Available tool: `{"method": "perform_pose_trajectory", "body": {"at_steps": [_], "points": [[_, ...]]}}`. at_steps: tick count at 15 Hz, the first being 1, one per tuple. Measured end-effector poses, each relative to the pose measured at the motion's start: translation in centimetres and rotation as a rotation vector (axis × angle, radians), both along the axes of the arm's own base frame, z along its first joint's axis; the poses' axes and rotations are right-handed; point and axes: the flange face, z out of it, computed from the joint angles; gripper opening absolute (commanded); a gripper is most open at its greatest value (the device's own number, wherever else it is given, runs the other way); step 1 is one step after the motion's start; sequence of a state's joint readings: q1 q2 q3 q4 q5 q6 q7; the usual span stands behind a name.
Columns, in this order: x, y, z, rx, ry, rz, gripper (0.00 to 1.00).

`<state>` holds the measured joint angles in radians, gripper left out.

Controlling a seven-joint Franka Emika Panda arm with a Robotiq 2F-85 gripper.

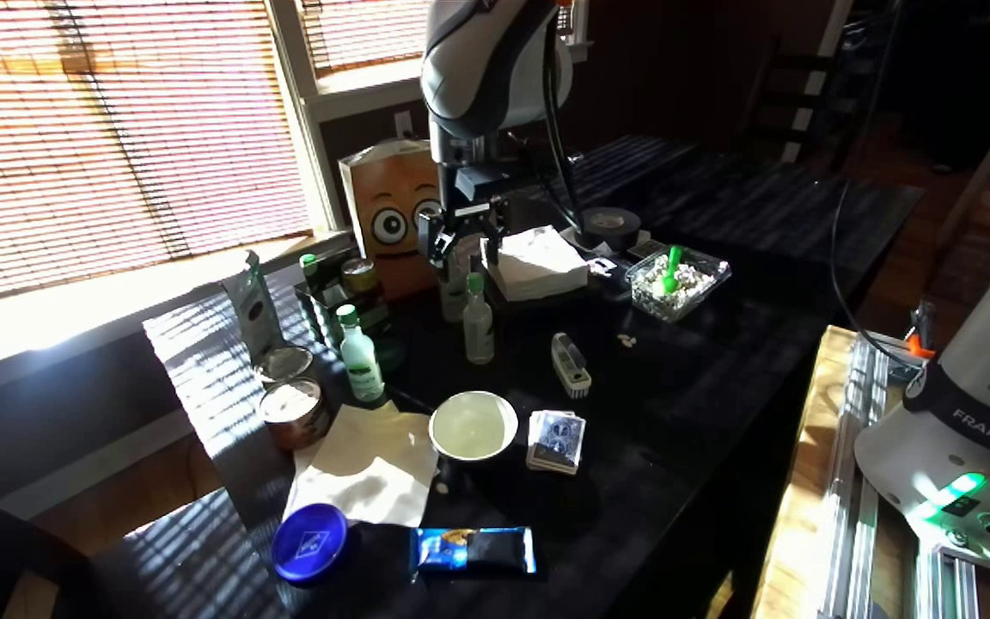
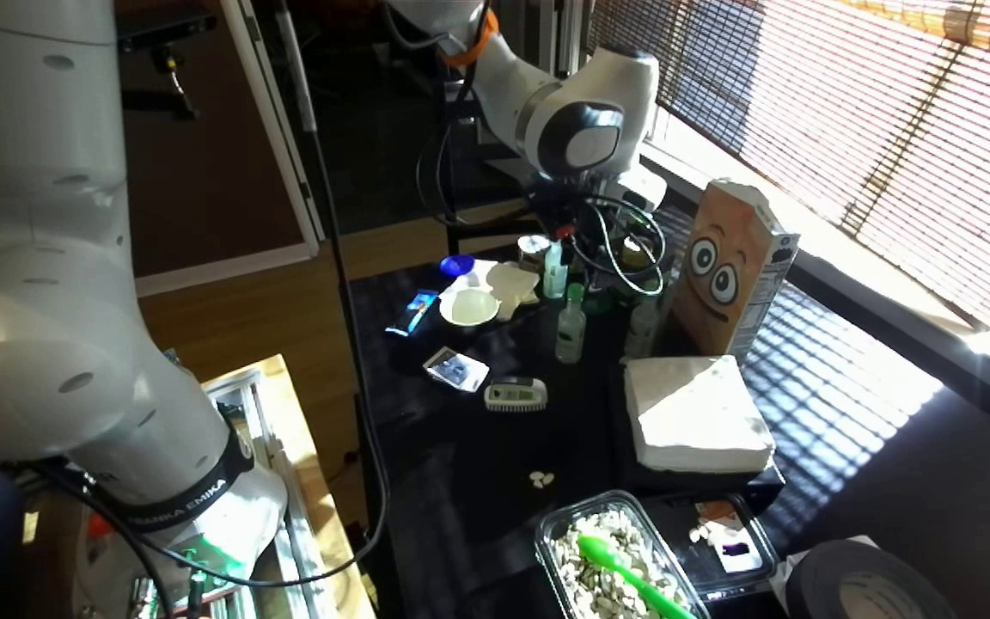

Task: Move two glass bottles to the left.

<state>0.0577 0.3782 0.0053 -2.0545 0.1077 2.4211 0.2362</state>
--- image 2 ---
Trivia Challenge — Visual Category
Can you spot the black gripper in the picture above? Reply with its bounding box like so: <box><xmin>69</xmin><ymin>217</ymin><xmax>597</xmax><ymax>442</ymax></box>
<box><xmin>545</xmin><ymin>168</ymin><xmax>632</xmax><ymax>251</ymax></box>

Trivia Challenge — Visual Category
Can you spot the yellow tin with foil lid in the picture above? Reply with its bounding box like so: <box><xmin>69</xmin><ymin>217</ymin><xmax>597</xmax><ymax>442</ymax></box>
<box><xmin>512</xmin><ymin>230</ymin><xmax>553</xmax><ymax>271</ymax></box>

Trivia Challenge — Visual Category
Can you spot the yellow drink can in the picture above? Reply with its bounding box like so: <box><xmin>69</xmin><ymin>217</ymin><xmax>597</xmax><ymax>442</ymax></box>
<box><xmin>620</xmin><ymin>233</ymin><xmax>654</xmax><ymax>279</ymax></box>

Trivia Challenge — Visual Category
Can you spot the loose white paper napkin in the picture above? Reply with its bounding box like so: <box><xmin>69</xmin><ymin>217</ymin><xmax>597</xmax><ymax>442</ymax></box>
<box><xmin>483</xmin><ymin>257</ymin><xmax>546</xmax><ymax>325</ymax></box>

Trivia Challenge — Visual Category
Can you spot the blue round lid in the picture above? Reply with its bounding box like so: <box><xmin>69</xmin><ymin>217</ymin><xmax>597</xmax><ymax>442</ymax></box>
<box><xmin>438</xmin><ymin>251</ymin><xmax>478</xmax><ymax>283</ymax></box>

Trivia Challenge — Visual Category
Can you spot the white round plate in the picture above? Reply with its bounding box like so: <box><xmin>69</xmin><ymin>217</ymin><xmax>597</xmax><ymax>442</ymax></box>
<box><xmin>438</xmin><ymin>271</ymin><xmax>509</xmax><ymax>334</ymax></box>

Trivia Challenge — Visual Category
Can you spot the brown cardboard face box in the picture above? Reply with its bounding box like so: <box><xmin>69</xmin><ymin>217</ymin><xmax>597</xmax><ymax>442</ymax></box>
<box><xmin>671</xmin><ymin>175</ymin><xmax>805</xmax><ymax>362</ymax></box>

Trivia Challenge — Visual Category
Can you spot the blue snack bar wrapper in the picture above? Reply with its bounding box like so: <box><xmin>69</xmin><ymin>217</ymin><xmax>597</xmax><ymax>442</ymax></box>
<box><xmin>381</xmin><ymin>284</ymin><xmax>445</xmax><ymax>345</ymax></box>

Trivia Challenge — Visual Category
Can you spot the blue white card pack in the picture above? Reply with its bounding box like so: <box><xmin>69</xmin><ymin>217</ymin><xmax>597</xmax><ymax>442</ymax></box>
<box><xmin>420</xmin><ymin>345</ymin><xmax>496</xmax><ymax>397</ymax></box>

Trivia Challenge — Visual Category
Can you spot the white napkin stack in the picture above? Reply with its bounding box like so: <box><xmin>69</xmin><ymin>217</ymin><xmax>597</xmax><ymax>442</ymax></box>
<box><xmin>620</xmin><ymin>350</ymin><xmax>776</xmax><ymax>478</ymax></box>

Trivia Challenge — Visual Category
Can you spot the wide window blind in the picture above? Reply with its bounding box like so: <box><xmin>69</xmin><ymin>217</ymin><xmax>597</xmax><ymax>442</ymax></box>
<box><xmin>591</xmin><ymin>0</ymin><xmax>990</xmax><ymax>329</ymax></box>

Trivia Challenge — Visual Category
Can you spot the black napkin holder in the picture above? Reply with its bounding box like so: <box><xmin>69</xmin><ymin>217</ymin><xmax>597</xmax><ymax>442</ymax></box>
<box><xmin>614</xmin><ymin>347</ymin><xmax>792</xmax><ymax>519</ymax></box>

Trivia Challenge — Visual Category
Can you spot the green plastic spoon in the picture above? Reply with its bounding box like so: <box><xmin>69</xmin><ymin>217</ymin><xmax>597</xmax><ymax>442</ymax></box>
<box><xmin>576</xmin><ymin>529</ymin><xmax>694</xmax><ymax>619</ymax></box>

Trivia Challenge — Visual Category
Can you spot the small white card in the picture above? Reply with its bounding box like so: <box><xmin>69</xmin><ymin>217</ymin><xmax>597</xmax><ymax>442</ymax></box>
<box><xmin>689</xmin><ymin>497</ymin><xmax>771</xmax><ymax>576</ymax></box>

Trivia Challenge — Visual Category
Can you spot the clear plastic food container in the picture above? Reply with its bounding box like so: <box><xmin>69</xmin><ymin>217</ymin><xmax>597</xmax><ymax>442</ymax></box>
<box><xmin>529</xmin><ymin>489</ymin><xmax>717</xmax><ymax>619</ymax></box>

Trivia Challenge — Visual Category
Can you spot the black tape roll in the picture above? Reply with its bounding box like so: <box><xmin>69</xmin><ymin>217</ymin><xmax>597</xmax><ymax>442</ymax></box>
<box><xmin>785</xmin><ymin>531</ymin><xmax>964</xmax><ymax>619</ymax></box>

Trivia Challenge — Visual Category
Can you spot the aluminium rail frame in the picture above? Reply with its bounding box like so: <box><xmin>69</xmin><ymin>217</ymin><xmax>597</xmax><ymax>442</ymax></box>
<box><xmin>203</xmin><ymin>366</ymin><xmax>344</xmax><ymax>619</ymax></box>

